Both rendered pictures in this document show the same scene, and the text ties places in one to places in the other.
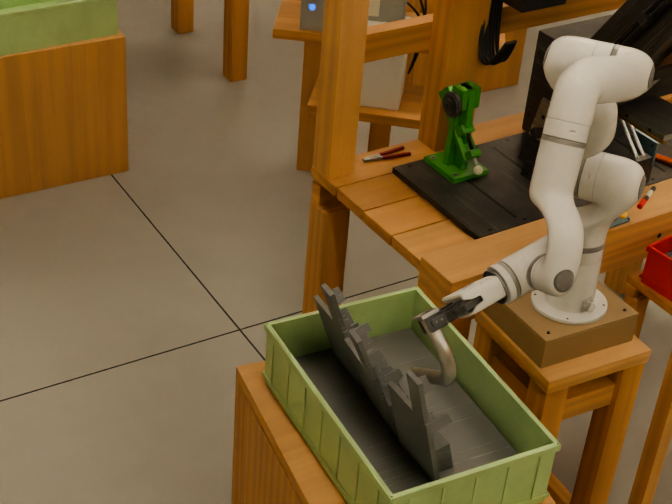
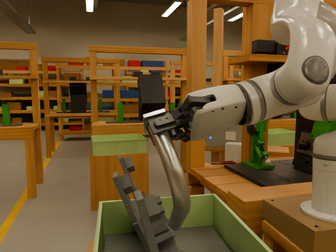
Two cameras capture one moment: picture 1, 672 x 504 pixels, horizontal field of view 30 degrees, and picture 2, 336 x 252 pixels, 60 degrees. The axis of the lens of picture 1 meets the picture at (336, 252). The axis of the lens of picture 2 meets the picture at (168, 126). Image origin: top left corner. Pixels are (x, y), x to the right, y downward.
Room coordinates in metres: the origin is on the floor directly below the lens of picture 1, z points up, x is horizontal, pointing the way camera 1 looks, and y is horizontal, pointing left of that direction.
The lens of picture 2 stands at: (1.49, -0.38, 1.33)
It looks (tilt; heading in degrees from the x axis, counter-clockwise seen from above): 7 degrees down; 19
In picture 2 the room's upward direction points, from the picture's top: straight up
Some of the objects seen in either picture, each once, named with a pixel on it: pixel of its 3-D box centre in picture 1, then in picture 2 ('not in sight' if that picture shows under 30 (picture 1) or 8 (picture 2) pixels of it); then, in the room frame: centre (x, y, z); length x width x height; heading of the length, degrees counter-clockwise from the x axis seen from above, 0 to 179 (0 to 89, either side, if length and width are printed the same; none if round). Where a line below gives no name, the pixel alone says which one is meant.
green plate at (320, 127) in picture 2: not in sight; (328, 121); (3.26, -0.69, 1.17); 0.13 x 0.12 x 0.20; 125
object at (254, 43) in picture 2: not in sight; (265, 46); (3.36, -0.35, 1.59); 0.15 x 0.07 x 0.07; 125
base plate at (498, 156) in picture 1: (578, 161); (326, 167); (3.35, -0.71, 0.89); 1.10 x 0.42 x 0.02; 125
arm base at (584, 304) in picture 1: (574, 272); (332, 185); (2.55, -0.59, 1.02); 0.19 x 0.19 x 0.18
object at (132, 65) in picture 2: not in sight; (114, 98); (8.83, 3.75, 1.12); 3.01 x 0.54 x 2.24; 124
